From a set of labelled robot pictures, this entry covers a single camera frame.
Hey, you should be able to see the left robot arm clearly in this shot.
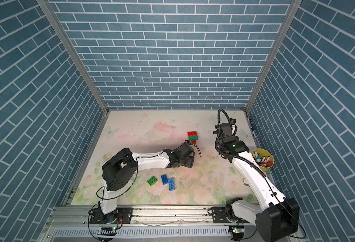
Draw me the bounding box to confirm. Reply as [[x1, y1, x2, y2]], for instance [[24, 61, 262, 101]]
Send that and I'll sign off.
[[89, 140, 195, 224]]

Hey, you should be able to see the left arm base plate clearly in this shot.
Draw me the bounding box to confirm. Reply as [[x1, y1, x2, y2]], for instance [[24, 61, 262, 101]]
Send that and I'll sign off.
[[88, 207, 133, 225]]

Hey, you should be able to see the green square lego brick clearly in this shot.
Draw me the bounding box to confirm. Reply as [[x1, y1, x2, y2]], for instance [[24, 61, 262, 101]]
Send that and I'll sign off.
[[147, 176, 157, 187]]

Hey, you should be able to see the dark blue lego brick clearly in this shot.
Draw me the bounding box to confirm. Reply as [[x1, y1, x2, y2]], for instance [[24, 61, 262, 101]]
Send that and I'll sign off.
[[161, 174, 168, 185]]

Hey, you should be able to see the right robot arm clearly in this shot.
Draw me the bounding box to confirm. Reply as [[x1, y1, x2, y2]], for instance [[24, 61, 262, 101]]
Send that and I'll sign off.
[[214, 120, 299, 242]]

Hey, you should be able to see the aluminium front rail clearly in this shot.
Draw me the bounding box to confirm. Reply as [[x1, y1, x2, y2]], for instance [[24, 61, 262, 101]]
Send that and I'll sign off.
[[49, 204, 260, 226]]

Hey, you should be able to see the yellow pen cup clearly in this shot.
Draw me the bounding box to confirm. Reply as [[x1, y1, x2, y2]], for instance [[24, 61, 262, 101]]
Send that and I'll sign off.
[[252, 149, 274, 172]]

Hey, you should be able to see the green long lego brick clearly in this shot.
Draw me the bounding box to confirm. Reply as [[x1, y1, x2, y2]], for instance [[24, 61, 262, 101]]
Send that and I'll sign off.
[[188, 134, 198, 142]]

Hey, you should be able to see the light blue lego brick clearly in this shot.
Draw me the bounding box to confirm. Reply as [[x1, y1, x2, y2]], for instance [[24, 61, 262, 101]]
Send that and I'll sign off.
[[168, 177, 175, 191]]

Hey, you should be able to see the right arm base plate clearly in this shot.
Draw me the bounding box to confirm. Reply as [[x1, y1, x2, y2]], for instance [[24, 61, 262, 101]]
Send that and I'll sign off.
[[207, 206, 248, 224]]

